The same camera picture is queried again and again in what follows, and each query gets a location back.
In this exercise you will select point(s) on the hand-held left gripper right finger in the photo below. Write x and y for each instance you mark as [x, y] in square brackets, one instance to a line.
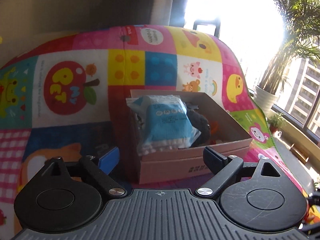
[213, 158]

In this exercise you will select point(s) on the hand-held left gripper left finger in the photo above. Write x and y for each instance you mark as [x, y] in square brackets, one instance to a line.
[108, 161]

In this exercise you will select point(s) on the pink cardboard box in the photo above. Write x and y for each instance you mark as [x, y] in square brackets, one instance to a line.
[200, 162]

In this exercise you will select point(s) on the orange plastic toy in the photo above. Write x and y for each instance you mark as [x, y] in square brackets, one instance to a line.
[214, 130]

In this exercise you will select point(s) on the black plush toy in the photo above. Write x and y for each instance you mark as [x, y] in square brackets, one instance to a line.
[200, 127]

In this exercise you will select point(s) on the blue wet wipes packet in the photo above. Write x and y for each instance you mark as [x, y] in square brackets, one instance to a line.
[167, 122]

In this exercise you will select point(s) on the colourful cartoon play mat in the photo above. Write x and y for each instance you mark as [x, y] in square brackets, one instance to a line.
[62, 135]

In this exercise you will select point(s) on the small potted plant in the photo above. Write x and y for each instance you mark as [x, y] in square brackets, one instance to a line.
[276, 125]

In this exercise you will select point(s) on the potted palm in white pot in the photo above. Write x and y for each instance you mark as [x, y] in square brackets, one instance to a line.
[266, 98]

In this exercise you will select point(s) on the small wooden stool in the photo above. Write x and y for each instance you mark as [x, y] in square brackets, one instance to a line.
[299, 153]

